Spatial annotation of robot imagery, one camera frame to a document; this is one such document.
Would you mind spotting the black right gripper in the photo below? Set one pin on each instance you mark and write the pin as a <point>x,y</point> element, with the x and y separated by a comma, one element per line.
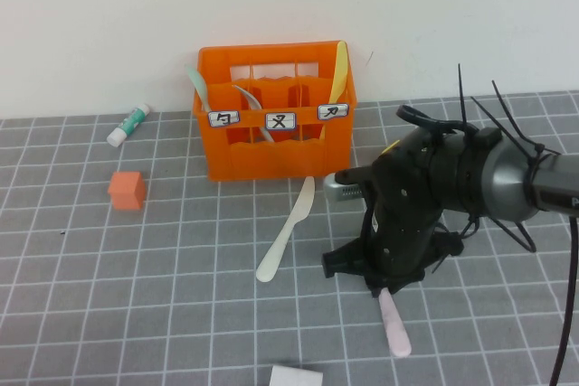
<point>402,214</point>

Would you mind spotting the pink plastic spoon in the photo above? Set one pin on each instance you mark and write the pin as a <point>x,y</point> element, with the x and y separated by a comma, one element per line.
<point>395,332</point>

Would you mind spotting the cream white plastic knife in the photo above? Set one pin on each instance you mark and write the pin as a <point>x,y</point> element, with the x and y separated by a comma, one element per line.
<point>298,209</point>

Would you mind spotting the yellow plastic knife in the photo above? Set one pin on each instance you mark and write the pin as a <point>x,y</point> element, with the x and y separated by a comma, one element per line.
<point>340,69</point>

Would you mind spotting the grey plastic fork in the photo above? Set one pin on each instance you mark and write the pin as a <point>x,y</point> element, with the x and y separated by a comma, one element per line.
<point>251,99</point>

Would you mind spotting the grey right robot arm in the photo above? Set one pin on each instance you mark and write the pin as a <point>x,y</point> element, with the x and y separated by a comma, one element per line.
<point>511,182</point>

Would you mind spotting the orange plastic cutlery holder crate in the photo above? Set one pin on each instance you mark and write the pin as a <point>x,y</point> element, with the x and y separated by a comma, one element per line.
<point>271,160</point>

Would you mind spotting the white paper sheet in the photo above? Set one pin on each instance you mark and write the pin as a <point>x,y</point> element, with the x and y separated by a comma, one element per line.
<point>295,377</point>

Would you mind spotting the black zip tie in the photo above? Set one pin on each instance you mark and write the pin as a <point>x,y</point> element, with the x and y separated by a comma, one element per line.
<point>515,234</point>
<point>493,115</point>
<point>509,110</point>
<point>462,96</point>

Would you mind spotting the yellow foam cube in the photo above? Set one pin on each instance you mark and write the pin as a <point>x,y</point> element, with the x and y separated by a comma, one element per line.
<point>392,147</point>

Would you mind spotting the paper label with knife character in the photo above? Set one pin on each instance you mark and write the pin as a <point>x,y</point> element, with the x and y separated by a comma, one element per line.
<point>333,111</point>

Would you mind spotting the paper label with fork character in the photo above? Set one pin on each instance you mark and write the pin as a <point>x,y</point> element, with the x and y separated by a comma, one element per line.
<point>280,121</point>

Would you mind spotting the grey grid pattern mat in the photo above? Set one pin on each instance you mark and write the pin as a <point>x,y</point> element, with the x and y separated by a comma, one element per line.
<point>181,291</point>

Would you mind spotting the paper label with spoon character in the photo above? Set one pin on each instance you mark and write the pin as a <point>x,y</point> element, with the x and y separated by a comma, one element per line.
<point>224,119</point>

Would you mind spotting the mint green plastic spoon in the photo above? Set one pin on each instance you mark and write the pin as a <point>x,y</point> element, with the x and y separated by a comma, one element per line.
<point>199,83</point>

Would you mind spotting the salmon orange cube block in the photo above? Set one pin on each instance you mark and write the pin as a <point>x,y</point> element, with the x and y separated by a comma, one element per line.
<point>126,193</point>

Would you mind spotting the white and green glue stick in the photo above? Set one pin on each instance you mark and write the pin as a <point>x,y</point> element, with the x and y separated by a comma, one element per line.
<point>128,125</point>

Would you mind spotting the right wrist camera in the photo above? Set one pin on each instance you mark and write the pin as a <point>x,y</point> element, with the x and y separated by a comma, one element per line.
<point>344,189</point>

